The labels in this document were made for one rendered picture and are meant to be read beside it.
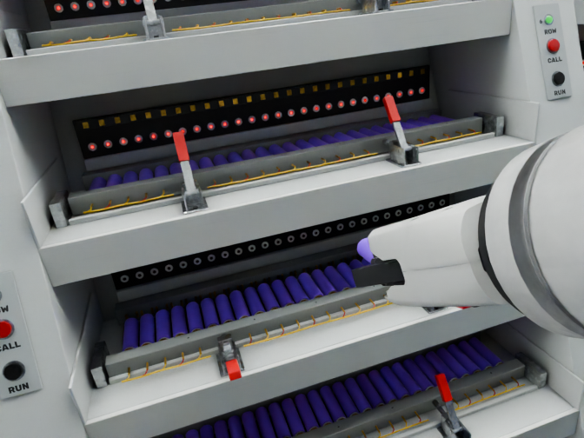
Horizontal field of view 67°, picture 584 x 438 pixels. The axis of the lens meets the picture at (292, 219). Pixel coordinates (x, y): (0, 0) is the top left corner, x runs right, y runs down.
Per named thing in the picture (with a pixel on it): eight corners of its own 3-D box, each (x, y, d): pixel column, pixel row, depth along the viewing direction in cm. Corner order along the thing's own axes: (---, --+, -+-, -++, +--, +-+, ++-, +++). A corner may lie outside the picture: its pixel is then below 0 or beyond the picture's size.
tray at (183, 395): (554, 307, 61) (563, 246, 57) (96, 455, 47) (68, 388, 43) (461, 248, 79) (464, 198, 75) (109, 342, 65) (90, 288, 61)
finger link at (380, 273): (468, 244, 22) (478, 237, 27) (334, 276, 26) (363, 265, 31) (475, 267, 22) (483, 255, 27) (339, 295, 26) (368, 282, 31)
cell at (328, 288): (322, 278, 66) (340, 300, 60) (311, 281, 65) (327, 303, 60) (321, 268, 65) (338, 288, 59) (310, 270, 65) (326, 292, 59)
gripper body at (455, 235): (640, 130, 20) (486, 186, 31) (447, 175, 18) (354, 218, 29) (697, 291, 19) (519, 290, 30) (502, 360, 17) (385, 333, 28)
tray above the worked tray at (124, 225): (533, 174, 59) (544, 67, 54) (52, 288, 46) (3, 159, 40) (442, 144, 77) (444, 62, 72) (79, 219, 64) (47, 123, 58)
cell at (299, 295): (296, 285, 65) (311, 308, 59) (285, 288, 64) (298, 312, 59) (295, 274, 64) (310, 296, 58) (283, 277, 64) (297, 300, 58)
